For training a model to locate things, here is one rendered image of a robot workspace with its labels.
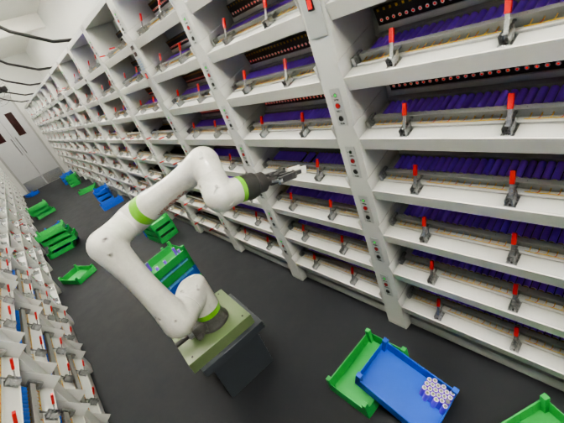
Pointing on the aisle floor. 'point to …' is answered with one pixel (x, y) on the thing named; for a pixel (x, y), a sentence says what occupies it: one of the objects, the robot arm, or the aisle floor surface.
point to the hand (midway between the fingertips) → (296, 170)
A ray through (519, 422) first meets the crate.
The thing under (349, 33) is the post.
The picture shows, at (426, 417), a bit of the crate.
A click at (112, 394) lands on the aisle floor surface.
